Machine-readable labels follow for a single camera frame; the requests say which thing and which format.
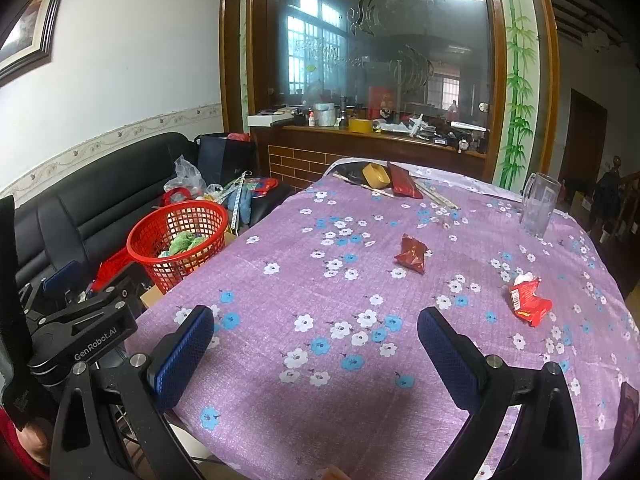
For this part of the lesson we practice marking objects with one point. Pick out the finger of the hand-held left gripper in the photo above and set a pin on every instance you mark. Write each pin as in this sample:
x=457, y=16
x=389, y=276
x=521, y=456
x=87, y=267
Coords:
x=60, y=277

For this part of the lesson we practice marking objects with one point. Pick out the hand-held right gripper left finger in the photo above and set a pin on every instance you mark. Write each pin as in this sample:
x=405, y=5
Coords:
x=182, y=355

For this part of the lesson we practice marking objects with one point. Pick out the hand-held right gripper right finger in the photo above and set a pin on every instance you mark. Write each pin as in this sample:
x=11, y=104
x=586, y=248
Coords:
x=447, y=360

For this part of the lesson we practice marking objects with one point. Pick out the green fuzzy cloth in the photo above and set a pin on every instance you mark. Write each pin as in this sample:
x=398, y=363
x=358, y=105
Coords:
x=187, y=242

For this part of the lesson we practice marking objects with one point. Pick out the red plastic basket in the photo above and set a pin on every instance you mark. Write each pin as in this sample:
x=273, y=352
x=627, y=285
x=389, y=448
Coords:
x=185, y=220

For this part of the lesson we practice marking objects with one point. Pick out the person's left forearm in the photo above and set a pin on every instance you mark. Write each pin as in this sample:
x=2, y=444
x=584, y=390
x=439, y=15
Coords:
x=30, y=450

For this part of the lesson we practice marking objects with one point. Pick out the red cloth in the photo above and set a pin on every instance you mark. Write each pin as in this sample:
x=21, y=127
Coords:
x=112, y=267

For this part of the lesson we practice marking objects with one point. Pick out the cardboard box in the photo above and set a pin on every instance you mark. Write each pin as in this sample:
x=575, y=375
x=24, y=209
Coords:
x=152, y=297

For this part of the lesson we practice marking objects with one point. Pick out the black leather sofa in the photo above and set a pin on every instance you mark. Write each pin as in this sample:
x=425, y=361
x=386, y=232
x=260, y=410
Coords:
x=100, y=200

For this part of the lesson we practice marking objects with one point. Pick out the torn red wrapper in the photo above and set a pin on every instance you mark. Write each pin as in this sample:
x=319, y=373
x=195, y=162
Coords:
x=530, y=302

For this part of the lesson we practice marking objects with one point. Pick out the brown crumpled packet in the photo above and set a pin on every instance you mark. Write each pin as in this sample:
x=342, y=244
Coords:
x=412, y=252

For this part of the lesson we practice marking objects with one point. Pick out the purple floral tablecloth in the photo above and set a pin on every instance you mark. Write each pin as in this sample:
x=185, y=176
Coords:
x=350, y=270

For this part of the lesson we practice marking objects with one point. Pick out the pale measuring ruler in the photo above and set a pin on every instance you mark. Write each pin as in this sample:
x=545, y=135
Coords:
x=237, y=205

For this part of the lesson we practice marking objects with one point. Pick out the clear plastic bag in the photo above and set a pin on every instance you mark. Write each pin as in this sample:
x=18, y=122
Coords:
x=185, y=175

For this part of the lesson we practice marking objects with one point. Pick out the clear glass mug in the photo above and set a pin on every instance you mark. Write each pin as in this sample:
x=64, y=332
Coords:
x=540, y=205

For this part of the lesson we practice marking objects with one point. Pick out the dark red pouch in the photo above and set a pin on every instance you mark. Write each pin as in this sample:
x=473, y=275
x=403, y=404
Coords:
x=404, y=180

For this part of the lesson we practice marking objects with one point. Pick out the red blue printed packet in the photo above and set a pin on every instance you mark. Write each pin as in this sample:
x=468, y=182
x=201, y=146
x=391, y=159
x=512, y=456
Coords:
x=260, y=186

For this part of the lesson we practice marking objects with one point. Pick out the black smartphone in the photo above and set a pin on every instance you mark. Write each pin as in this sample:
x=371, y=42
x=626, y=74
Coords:
x=627, y=420

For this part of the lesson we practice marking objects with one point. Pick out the yellow tape roll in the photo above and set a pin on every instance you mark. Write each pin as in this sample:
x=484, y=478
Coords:
x=376, y=175

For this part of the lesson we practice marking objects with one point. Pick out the dark blue bag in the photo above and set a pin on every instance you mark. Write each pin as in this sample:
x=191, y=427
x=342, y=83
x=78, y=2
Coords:
x=225, y=160

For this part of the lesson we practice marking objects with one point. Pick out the black pouch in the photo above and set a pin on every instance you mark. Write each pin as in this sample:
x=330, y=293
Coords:
x=356, y=172

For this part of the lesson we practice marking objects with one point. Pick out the wooden counter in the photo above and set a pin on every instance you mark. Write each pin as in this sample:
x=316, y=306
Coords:
x=375, y=152

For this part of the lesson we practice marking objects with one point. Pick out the dark hanging jacket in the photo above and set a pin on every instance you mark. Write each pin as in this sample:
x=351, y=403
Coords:
x=607, y=195

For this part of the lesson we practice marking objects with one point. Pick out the wooden stair railing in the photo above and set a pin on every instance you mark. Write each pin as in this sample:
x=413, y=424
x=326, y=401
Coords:
x=627, y=200

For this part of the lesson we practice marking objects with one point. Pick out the framed picture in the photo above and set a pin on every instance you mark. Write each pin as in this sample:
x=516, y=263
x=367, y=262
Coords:
x=30, y=30

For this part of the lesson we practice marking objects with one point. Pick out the dark wooden door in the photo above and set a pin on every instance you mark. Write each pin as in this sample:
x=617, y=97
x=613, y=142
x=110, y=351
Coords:
x=582, y=150

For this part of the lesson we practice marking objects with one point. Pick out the white flat box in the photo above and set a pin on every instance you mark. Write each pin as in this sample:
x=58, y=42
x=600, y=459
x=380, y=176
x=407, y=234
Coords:
x=267, y=120

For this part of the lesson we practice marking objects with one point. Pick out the yellow box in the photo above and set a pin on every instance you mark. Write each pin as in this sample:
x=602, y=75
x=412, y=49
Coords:
x=361, y=125

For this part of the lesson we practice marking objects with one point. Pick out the red gift box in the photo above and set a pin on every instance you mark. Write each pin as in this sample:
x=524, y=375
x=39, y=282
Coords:
x=382, y=102

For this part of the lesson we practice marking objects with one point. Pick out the small white bottle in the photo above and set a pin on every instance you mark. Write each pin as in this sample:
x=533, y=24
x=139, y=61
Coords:
x=312, y=119

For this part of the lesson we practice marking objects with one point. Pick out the white round container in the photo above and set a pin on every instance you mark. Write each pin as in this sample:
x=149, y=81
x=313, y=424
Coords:
x=326, y=115

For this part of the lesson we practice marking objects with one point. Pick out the wooden framed glass partition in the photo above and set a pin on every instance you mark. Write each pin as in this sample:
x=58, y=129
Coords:
x=380, y=35

